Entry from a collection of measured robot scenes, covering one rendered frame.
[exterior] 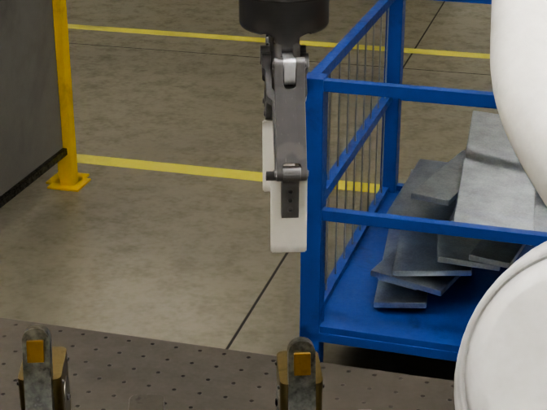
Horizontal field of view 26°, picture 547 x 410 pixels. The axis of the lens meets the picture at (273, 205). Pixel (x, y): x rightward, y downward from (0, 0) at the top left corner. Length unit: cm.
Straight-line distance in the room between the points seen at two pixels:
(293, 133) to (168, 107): 512
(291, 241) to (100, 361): 139
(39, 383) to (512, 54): 99
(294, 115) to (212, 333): 295
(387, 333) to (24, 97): 188
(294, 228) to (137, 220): 375
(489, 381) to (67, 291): 376
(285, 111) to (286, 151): 3
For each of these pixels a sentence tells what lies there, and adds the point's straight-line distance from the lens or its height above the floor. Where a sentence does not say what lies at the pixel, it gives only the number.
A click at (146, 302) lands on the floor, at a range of 408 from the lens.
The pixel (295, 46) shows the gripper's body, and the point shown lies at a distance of 97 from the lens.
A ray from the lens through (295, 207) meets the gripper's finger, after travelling 97.
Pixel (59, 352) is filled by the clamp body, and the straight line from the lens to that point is 169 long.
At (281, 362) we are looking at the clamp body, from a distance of 164.
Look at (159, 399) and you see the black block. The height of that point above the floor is 99.
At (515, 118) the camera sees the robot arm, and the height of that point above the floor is 164.
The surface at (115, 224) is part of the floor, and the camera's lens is 469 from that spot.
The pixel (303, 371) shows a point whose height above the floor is 107.
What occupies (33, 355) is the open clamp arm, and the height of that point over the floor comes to 109.
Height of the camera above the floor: 187
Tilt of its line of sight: 23 degrees down
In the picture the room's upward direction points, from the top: straight up
